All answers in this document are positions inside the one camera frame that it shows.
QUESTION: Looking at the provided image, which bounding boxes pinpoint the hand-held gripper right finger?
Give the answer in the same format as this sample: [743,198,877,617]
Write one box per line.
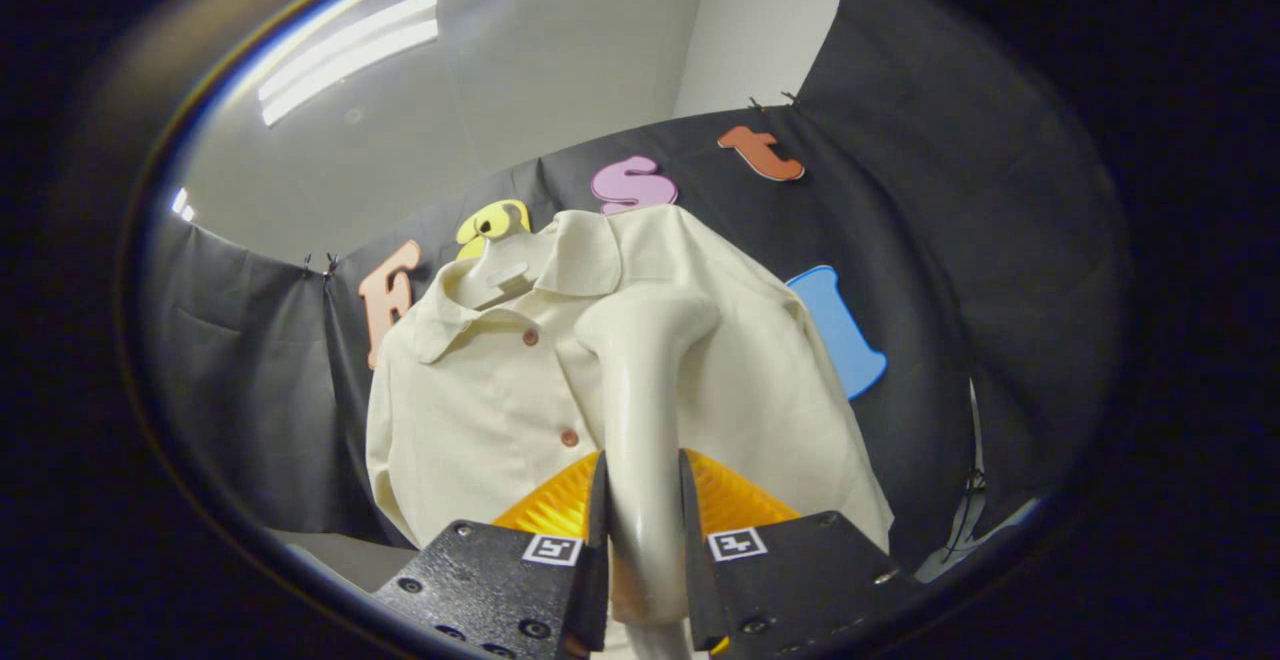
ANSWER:
[678,448,927,660]

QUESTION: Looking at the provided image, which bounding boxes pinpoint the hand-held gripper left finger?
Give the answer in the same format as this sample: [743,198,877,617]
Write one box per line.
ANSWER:
[372,450,612,660]

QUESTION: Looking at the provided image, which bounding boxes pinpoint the cream button shirt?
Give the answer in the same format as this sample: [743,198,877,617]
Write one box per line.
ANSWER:
[365,205,896,551]

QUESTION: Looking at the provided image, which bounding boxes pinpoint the white clothes hanger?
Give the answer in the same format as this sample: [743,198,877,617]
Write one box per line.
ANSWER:
[455,230,549,309]

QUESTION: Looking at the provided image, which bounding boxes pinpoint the grey cabinet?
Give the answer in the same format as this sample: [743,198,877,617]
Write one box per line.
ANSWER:
[270,528,421,593]

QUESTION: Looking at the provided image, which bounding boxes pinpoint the black backdrop cloth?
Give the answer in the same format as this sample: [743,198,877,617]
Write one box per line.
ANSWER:
[140,0,1131,581]

